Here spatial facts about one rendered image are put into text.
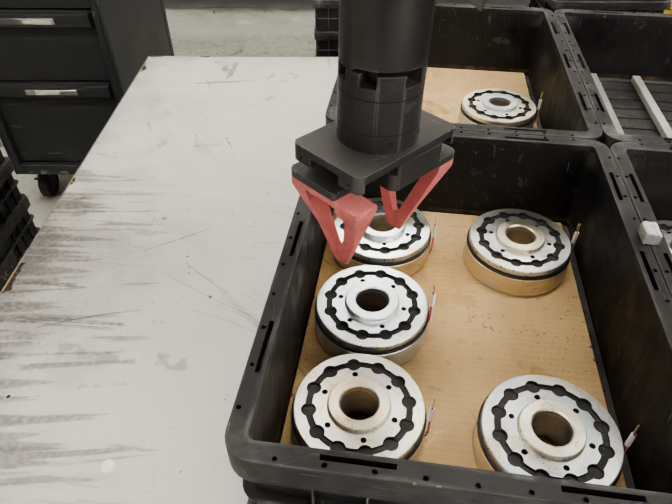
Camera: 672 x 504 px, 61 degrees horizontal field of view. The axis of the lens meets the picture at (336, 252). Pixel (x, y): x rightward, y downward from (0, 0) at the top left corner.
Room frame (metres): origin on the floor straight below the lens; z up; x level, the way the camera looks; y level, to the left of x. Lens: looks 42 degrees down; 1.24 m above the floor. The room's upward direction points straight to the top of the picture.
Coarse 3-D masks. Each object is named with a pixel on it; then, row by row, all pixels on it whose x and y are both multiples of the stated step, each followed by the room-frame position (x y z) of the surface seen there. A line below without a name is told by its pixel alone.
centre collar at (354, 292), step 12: (360, 288) 0.37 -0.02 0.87; (372, 288) 0.37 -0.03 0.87; (384, 288) 0.37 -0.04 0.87; (348, 300) 0.35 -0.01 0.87; (396, 300) 0.35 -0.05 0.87; (348, 312) 0.34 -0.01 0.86; (360, 312) 0.34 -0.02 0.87; (372, 312) 0.34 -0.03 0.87; (384, 312) 0.34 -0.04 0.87; (396, 312) 0.34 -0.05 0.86
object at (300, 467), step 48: (528, 144) 0.52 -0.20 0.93; (576, 144) 0.51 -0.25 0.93; (624, 192) 0.43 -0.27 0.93; (288, 240) 0.36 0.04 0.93; (288, 288) 0.30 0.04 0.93; (240, 384) 0.22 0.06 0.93; (240, 432) 0.18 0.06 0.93; (288, 480) 0.16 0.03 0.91; (336, 480) 0.16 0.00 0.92; (384, 480) 0.15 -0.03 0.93; (432, 480) 0.15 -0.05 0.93; (480, 480) 0.15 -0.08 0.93; (528, 480) 0.15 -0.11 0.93
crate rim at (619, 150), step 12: (624, 144) 0.51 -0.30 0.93; (636, 144) 0.51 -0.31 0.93; (648, 144) 0.51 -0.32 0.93; (660, 144) 0.51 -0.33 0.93; (624, 156) 0.49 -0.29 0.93; (624, 168) 0.47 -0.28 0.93; (624, 180) 0.45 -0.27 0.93; (636, 180) 0.45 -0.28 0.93; (636, 192) 0.43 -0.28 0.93; (636, 204) 0.41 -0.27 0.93; (648, 204) 0.41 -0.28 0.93; (648, 216) 0.39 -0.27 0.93; (660, 228) 0.38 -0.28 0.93; (660, 252) 0.34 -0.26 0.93; (660, 264) 0.33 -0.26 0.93
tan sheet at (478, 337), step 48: (432, 288) 0.40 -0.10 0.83; (480, 288) 0.40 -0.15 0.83; (576, 288) 0.40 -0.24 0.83; (432, 336) 0.34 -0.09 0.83; (480, 336) 0.34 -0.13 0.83; (528, 336) 0.34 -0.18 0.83; (576, 336) 0.34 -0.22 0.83; (432, 384) 0.29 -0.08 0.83; (480, 384) 0.29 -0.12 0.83; (576, 384) 0.29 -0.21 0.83; (288, 432) 0.24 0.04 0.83; (432, 432) 0.24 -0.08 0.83; (624, 480) 0.20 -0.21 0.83
